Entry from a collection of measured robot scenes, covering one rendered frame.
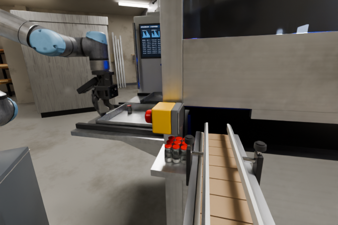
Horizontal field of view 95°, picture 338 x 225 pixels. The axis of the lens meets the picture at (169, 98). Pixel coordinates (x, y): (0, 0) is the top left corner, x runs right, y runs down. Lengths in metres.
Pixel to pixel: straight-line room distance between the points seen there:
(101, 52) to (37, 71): 3.43
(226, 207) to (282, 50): 0.38
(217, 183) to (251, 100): 0.25
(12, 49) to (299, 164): 6.14
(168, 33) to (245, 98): 0.28
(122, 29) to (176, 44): 7.26
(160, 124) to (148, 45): 1.21
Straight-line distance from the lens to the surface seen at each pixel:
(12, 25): 0.66
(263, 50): 0.48
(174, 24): 0.48
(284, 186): 0.64
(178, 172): 0.43
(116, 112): 0.85
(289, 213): 0.71
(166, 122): 0.41
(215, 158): 0.40
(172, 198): 0.69
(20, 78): 6.11
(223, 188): 0.34
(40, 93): 4.14
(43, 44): 0.60
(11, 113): 0.96
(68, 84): 3.98
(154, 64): 1.54
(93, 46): 0.70
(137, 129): 0.62
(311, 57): 0.52
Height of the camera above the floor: 1.16
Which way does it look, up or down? 14 degrees down
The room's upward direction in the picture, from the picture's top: 1 degrees counter-clockwise
